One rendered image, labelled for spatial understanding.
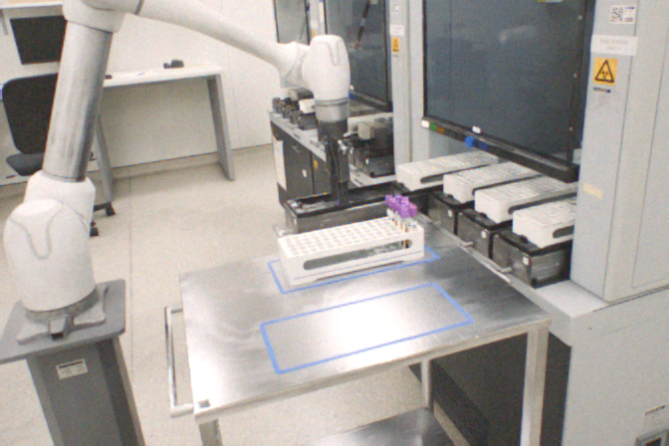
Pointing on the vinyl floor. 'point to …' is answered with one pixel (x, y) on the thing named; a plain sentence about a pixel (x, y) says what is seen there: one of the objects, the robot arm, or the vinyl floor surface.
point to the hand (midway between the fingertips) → (338, 191)
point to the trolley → (346, 336)
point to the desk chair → (34, 125)
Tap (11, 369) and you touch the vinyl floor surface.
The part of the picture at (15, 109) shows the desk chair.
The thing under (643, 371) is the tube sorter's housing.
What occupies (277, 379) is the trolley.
